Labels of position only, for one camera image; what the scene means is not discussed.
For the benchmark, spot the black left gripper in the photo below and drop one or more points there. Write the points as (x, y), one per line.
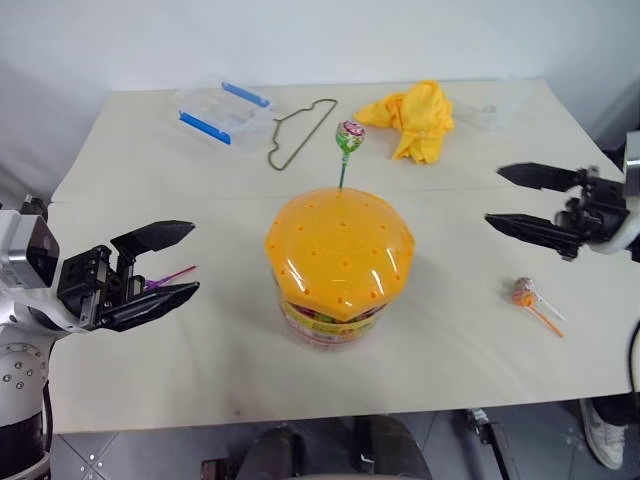
(80, 285)

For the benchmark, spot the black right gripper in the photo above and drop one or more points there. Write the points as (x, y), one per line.
(602, 205)

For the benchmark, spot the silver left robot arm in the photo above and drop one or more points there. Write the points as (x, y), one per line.
(20, 380)

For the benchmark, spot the lollipop jar with orange lid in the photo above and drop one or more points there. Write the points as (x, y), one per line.
(340, 250)

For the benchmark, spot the purple stick lollipop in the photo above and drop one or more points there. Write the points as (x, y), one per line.
(172, 276)

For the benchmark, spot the orange stick lollipop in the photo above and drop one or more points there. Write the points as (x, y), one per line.
(525, 299)

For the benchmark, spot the white stick lollipop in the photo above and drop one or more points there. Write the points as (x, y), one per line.
(552, 311)

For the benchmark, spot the yellow cloth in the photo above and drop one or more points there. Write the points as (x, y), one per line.
(415, 115)

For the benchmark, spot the clear box with blue latches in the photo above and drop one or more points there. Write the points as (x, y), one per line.
(225, 110)

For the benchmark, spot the green stick lollipop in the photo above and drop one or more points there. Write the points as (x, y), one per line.
(351, 135)

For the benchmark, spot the dark trouser leg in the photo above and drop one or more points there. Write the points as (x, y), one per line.
(620, 407)

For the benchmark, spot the white shoe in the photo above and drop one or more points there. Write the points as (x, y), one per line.
(605, 435)

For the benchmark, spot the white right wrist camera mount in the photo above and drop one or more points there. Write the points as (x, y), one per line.
(620, 241)

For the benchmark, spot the metal table leg bracket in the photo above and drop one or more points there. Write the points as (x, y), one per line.
(492, 440)

